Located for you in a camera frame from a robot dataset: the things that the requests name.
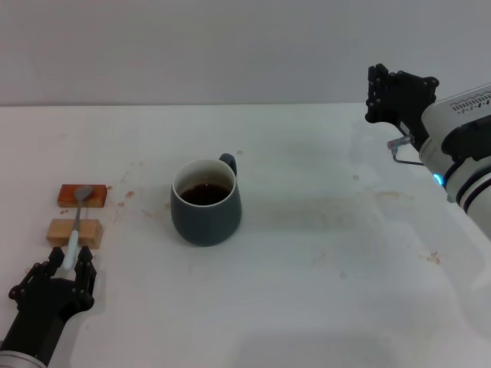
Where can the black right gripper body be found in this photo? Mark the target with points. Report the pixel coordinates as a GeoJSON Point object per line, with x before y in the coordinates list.
{"type": "Point", "coordinates": [410, 103]}

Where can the light wooden notched block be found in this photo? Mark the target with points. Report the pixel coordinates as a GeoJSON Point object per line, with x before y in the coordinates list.
{"type": "Point", "coordinates": [57, 232]}

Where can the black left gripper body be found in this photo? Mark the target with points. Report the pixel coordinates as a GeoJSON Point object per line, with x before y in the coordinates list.
{"type": "Point", "coordinates": [46, 310]}

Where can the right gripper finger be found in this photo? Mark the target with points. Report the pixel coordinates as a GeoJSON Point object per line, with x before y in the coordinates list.
{"type": "Point", "coordinates": [373, 111]}
{"type": "Point", "coordinates": [383, 88]}

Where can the dark grey ceramic cup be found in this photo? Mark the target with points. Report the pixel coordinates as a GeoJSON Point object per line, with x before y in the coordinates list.
{"type": "Point", "coordinates": [207, 226]}

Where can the right wrist camera housing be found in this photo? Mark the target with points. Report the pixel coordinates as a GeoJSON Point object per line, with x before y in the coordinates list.
{"type": "Point", "coordinates": [468, 138]}

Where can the dark coffee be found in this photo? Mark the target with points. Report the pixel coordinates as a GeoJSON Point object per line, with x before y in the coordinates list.
{"type": "Point", "coordinates": [207, 195]}

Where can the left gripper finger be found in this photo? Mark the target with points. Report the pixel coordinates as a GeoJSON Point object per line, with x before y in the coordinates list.
{"type": "Point", "coordinates": [85, 276]}
{"type": "Point", "coordinates": [50, 268]}

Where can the reddish brown wooden block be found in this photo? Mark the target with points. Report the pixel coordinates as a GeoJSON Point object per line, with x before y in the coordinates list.
{"type": "Point", "coordinates": [97, 197]}

